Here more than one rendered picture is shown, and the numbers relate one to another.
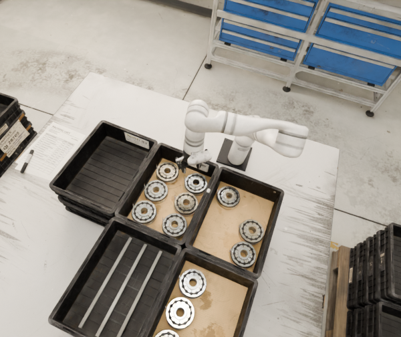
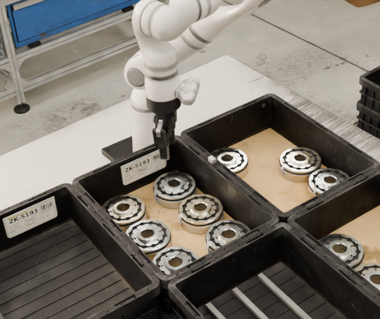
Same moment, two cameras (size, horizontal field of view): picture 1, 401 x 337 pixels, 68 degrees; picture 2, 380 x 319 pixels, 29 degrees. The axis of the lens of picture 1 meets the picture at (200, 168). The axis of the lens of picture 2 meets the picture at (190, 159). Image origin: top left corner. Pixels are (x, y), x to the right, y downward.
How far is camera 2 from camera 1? 1.04 m
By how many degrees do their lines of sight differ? 37
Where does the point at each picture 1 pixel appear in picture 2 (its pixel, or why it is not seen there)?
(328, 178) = (261, 84)
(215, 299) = (376, 243)
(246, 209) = (259, 157)
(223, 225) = (267, 190)
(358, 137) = not seen: hidden behind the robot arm
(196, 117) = (170, 9)
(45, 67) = not seen: outside the picture
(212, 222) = not seen: hidden behind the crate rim
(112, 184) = (80, 297)
